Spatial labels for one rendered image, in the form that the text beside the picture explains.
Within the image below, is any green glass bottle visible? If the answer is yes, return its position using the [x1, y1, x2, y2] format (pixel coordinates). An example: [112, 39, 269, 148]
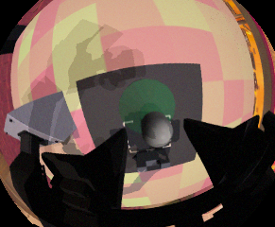
[119, 79, 176, 148]

